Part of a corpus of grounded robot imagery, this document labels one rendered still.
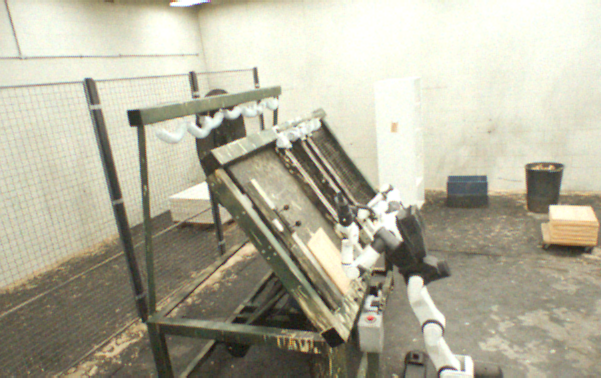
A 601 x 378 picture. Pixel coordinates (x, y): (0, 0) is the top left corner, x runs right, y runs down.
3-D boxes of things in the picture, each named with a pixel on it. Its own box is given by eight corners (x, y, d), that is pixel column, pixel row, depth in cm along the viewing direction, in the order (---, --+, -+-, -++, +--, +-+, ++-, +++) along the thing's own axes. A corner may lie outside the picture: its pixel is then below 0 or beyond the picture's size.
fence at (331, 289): (337, 305, 265) (342, 303, 263) (246, 184, 260) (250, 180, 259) (339, 301, 270) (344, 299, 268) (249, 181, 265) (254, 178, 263)
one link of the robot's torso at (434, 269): (451, 270, 272) (439, 246, 270) (451, 280, 261) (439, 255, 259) (411, 283, 284) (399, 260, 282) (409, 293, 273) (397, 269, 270)
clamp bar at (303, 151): (365, 245, 349) (389, 231, 339) (279, 128, 344) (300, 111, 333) (367, 240, 358) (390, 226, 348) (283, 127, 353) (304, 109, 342)
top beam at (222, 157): (210, 174, 237) (222, 165, 233) (199, 160, 236) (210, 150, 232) (320, 121, 435) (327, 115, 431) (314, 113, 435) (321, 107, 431)
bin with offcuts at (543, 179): (564, 214, 597) (567, 169, 580) (522, 213, 620) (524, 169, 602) (560, 203, 641) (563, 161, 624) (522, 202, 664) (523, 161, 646)
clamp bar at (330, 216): (356, 263, 319) (383, 248, 308) (262, 136, 313) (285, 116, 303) (359, 257, 328) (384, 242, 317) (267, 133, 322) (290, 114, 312)
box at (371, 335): (381, 355, 236) (379, 326, 231) (360, 352, 240) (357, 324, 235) (384, 341, 247) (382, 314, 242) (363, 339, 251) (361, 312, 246)
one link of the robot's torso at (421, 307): (447, 324, 287) (426, 263, 279) (447, 340, 271) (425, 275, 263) (425, 327, 293) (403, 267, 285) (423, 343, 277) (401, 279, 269)
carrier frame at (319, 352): (352, 454, 264) (341, 338, 242) (166, 416, 311) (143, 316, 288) (394, 283, 462) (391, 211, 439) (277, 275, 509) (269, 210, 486)
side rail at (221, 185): (319, 333, 245) (334, 325, 240) (203, 180, 240) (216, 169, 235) (322, 327, 251) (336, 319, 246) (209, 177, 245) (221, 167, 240)
